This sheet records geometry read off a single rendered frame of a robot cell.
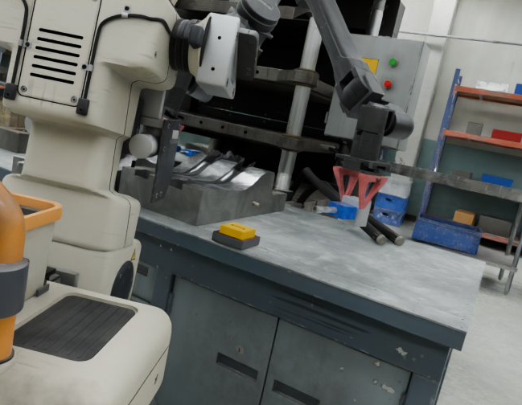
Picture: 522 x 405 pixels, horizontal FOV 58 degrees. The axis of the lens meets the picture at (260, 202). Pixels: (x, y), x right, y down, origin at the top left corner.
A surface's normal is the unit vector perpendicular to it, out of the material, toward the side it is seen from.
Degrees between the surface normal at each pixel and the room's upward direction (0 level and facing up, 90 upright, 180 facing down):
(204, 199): 90
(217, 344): 90
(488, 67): 90
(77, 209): 82
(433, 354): 90
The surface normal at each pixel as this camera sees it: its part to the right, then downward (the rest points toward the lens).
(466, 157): -0.43, 0.07
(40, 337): 0.20, -0.97
